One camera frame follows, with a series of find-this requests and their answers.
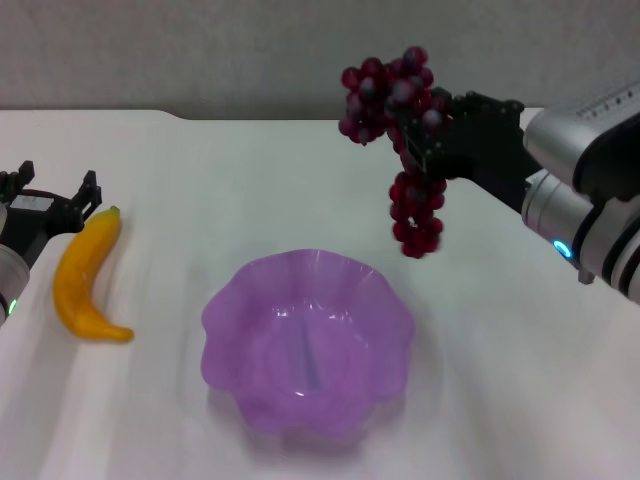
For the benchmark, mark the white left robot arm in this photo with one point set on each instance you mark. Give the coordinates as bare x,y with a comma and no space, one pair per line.
9,285

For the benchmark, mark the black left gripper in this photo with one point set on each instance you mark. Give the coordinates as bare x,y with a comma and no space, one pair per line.
42,215

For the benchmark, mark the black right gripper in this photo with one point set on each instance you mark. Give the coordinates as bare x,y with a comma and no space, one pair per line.
490,145

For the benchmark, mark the purple wavy plastic bowl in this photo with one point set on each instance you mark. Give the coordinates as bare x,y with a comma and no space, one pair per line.
305,350

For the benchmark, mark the yellow plastic banana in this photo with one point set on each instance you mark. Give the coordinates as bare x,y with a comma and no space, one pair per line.
82,270

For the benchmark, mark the dark red grape bunch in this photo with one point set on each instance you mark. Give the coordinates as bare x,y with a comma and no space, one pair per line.
395,95

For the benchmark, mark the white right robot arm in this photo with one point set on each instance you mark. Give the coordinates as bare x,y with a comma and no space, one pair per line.
600,240

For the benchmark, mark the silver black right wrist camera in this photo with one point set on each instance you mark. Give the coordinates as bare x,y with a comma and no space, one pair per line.
580,135

